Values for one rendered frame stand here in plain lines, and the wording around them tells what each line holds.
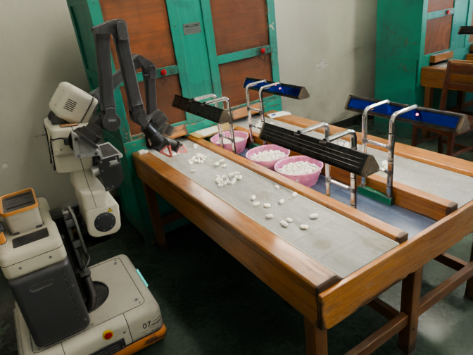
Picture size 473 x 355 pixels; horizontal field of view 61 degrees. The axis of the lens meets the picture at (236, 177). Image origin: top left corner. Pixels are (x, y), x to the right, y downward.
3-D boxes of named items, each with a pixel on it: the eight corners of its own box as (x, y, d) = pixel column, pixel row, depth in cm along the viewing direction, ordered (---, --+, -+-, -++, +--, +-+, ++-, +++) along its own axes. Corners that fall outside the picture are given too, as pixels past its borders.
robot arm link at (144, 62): (136, 46, 217) (144, 48, 209) (151, 67, 225) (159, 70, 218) (73, 101, 208) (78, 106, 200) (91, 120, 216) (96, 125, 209)
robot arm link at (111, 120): (86, 17, 161) (92, 17, 153) (120, 19, 168) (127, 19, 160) (97, 127, 176) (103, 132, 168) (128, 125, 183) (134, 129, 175)
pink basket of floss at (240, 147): (245, 156, 266) (243, 143, 262) (207, 157, 274) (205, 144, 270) (253, 142, 289) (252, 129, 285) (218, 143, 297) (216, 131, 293)
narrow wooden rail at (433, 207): (448, 229, 170) (450, 207, 165) (225, 137, 312) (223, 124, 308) (455, 225, 172) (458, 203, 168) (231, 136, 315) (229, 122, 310)
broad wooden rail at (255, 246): (318, 329, 139) (317, 287, 131) (136, 177, 281) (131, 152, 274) (343, 313, 144) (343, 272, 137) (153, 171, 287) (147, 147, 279)
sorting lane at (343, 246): (343, 283, 138) (343, 277, 137) (148, 153, 281) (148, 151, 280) (399, 248, 152) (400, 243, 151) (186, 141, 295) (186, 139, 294)
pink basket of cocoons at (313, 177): (296, 196, 208) (295, 179, 204) (265, 180, 229) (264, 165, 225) (333, 179, 220) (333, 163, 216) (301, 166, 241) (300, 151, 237)
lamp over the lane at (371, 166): (364, 178, 138) (364, 158, 135) (258, 139, 187) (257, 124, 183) (380, 171, 141) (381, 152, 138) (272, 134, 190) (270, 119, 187)
